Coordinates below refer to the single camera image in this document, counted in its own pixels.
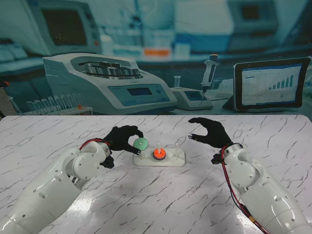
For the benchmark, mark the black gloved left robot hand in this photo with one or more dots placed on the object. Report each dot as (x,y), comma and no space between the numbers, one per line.
(119,140)

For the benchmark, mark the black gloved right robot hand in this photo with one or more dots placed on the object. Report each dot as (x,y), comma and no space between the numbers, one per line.
(217,136)

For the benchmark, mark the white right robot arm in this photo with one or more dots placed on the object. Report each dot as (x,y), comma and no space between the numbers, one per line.
(263,195)

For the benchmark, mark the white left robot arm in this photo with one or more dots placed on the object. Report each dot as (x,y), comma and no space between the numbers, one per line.
(48,195)

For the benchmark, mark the white Hanoi tower base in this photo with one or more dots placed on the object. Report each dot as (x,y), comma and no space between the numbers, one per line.
(170,162)

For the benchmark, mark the printed laboratory backdrop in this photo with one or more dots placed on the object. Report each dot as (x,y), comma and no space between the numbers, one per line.
(156,48)

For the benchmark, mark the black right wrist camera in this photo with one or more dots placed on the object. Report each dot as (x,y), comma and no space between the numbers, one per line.
(217,158)

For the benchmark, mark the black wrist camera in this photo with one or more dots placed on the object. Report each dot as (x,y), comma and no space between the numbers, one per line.
(107,162)
(217,158)

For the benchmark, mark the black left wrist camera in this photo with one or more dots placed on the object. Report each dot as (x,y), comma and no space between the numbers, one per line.
(107,162)

